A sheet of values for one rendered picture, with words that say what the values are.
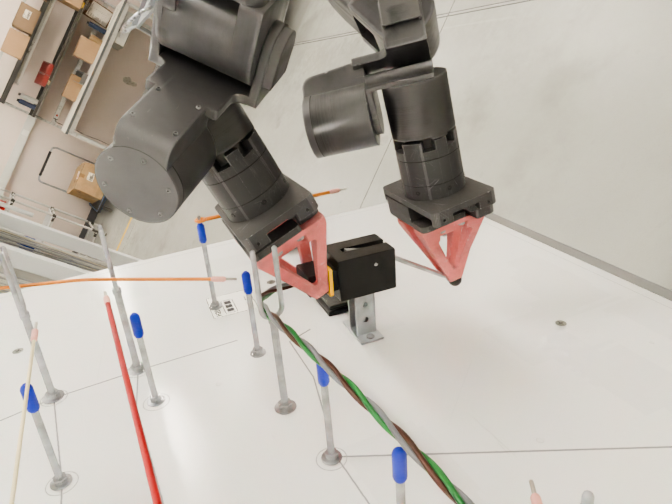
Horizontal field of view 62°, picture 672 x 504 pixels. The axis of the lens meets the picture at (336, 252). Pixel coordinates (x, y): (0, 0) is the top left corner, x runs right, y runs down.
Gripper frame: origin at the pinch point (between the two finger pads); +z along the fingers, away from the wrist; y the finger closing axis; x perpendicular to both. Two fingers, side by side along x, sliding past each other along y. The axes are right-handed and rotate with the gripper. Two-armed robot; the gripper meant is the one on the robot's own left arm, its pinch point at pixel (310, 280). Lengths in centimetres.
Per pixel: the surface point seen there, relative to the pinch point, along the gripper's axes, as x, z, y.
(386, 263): 6.4, 1.9, 2.2
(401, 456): -3.2, -2.5, 23.8
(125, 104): -8, 73, -817
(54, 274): -33, 4, -63
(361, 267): 4.2, 0.7, 2.1
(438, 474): -2.4, -3.0, 26.3
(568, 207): 87, 82, -83
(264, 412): -9.6, 3.4, 6.8
